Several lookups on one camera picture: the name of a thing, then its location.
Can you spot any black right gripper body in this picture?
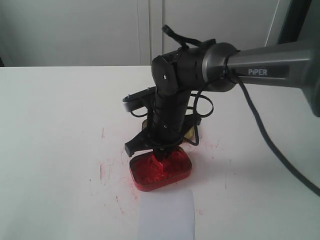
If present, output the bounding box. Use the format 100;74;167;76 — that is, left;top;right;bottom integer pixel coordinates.
123;87;201;157

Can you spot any red plastic stamp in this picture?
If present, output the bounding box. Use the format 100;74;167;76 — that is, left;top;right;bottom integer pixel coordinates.
152;154;173;177

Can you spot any red ink paste tin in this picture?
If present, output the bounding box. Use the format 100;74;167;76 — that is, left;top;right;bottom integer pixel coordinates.
129;146;193;192

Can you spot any white paper sheet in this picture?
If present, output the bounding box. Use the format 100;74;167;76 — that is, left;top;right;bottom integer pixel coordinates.
137;190;195;240

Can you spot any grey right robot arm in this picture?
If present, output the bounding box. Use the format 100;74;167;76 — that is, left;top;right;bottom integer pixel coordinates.
123;40;320;156

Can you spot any gold tin lid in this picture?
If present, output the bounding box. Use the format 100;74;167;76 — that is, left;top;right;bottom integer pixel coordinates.
147;114;202;144

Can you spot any white cabinet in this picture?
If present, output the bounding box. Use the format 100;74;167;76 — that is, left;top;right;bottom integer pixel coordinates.
0;0;290;67

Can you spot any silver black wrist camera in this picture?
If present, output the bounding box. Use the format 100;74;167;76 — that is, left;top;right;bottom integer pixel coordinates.
122;86;156;113

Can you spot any black cable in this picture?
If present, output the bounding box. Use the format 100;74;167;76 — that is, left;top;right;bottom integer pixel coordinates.
129;24;320;198

